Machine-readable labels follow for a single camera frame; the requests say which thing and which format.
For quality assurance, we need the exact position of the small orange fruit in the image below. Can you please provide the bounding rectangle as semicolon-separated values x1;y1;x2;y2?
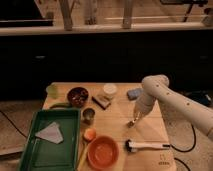
83;128;96;142

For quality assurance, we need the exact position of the dark bowl with food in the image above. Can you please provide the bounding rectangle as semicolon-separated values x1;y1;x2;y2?
67;87;89;108

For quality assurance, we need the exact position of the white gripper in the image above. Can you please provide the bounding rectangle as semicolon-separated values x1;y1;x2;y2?
133;93;156;123

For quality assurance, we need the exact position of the blue sponge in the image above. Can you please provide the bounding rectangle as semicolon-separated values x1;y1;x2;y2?
127;88;142;100

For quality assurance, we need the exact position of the white cup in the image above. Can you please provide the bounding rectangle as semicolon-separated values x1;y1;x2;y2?
103;83;117;99

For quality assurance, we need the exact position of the white handled dish brush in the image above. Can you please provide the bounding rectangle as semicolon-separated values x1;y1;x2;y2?
125;139;170;153

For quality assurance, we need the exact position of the white folded cloth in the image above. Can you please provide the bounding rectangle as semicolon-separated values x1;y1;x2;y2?
35;122;63;144

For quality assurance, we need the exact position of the green glass cup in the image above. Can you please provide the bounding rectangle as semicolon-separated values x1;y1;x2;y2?
46;84;58;99

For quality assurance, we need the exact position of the small metal cup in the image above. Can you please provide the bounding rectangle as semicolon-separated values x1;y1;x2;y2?
83;108;95;125

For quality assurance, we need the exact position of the yellow wooden spoon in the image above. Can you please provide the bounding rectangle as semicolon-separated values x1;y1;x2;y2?
77;142;88;171

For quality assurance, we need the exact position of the black cable left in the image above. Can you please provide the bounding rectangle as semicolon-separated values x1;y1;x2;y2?
0;109;28;139

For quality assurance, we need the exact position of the black cable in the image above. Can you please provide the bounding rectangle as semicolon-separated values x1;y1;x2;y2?
0;109;28;139
170;123;198;171

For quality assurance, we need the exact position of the orange bowl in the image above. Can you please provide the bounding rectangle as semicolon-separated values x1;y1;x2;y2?
87;136;119;170

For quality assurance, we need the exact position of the green plastic tray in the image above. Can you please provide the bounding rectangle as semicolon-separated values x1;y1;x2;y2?
18;108;80;171

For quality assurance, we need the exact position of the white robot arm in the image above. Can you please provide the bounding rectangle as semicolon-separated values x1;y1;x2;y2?
133;75;213;141

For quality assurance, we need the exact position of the brown wooden block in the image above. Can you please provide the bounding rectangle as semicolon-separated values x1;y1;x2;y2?
92;96;111;110

